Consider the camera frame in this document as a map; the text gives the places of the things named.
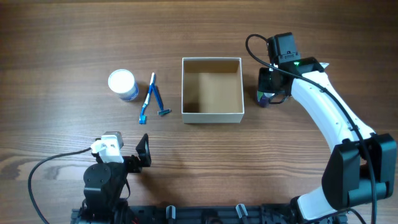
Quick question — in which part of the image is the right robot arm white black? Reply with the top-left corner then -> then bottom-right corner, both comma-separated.
256,32 -> 397,223

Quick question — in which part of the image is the blue white toothbrush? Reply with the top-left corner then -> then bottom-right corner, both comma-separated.
139,72 -> 155,124

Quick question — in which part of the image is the white squeeze tube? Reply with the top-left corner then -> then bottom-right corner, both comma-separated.
320,62 -> 329,68

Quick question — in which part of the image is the blue disposable razor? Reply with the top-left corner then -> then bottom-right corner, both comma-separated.
152,84 -> 171,116

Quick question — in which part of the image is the open beige cardboard box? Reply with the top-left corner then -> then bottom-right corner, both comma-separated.
181,57 -> 245,124

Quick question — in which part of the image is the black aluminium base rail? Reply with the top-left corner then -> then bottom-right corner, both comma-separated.
70,203 -> 348,224

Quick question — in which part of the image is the white lidded blue jar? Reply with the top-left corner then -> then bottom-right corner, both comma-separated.
108,69 -> 139,101

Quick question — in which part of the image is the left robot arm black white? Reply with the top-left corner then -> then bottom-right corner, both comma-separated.
71,131 -> 152,223

